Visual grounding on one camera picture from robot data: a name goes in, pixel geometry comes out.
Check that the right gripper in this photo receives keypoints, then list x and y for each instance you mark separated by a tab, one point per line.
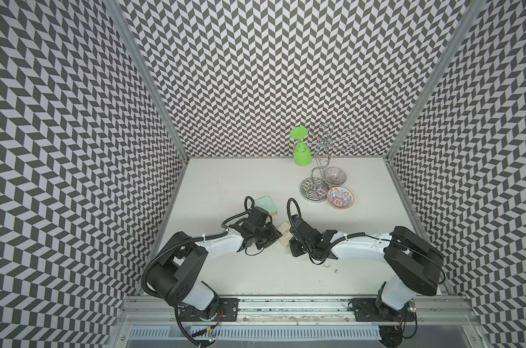
295	251

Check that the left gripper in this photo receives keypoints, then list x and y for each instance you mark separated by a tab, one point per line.
274	235

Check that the cream small jewelry box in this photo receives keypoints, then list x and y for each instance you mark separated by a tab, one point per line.
286	236

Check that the mint green jewelry box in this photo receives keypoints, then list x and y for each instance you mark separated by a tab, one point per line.
266	203

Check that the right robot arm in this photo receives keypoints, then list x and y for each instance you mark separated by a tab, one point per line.
416	264

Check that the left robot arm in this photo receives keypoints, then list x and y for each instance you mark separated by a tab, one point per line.
172	275

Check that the colourful patterned ceramic bowl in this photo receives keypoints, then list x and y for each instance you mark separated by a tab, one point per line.
341	198

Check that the clear purple glass bowl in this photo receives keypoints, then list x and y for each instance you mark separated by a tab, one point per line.
335	177

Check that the green plastic wine glass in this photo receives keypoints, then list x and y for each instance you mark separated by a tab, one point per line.
301	152

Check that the chrome wire jewelry stand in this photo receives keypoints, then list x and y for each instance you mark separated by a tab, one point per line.
315	189

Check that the aluminium front rail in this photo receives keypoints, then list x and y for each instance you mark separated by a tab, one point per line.
303	310

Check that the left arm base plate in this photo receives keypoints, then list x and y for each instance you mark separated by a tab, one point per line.
223	309

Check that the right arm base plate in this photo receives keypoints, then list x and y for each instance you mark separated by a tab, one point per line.
367	310

